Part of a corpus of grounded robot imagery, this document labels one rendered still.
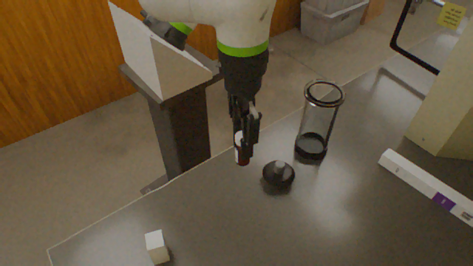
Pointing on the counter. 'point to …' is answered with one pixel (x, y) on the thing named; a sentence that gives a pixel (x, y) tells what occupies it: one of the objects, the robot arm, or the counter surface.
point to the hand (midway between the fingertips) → (242, 142)
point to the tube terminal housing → (448, 106)
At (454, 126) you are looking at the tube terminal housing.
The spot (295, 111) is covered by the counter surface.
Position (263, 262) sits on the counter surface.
